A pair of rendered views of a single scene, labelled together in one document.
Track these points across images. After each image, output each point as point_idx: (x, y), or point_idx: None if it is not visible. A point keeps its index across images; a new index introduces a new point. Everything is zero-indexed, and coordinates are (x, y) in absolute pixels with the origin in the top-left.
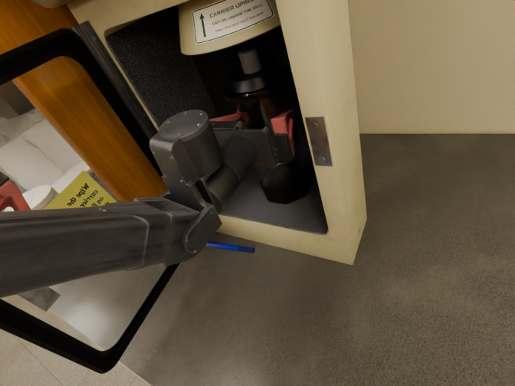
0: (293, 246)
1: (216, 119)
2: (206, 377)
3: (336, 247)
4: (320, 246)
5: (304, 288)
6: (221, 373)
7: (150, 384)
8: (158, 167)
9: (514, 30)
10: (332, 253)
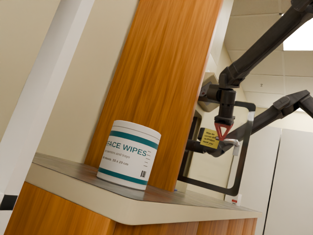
0: (179, 187)
1: None
2: (224, 206)
3: (186, 184)
4: (184, 184)
5: (193, 195)
6: (222, 205)
7: (231, 209)
8: None
9: None
10: (184, 187)
